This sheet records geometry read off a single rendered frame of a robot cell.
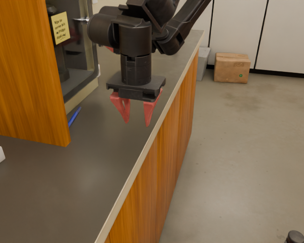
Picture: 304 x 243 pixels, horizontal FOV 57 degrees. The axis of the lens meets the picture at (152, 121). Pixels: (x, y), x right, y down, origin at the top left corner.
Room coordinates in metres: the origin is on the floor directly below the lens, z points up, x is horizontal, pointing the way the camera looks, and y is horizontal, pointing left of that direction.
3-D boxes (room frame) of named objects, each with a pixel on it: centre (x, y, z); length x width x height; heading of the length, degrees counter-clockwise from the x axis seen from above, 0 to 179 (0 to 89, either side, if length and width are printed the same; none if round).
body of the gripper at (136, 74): (0.50, 0.03, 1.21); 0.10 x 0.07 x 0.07; 74
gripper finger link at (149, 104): (0.50, 0.02, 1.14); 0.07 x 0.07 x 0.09; 74
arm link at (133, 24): (0.50, 0.03, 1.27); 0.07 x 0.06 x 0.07; 51
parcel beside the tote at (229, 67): (3.36, -1.00, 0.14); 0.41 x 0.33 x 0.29; 80
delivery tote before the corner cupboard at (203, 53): (3.50, -0.42, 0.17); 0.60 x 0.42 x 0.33; 72
